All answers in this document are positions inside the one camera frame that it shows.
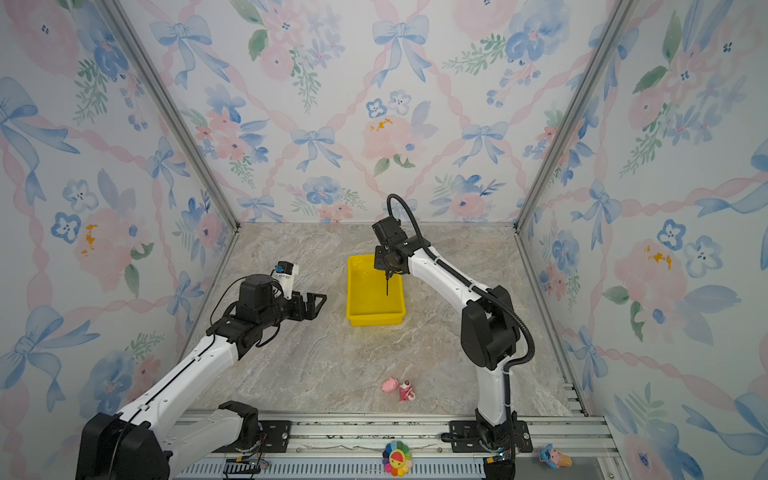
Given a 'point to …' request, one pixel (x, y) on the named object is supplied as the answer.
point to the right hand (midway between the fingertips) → (384, 257)
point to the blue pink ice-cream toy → (553, 458)
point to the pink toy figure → (406, 391)
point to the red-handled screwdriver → (387, 279)
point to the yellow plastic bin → (367, 304)
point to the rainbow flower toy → (396, 458)
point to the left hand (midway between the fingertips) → (313, 293)
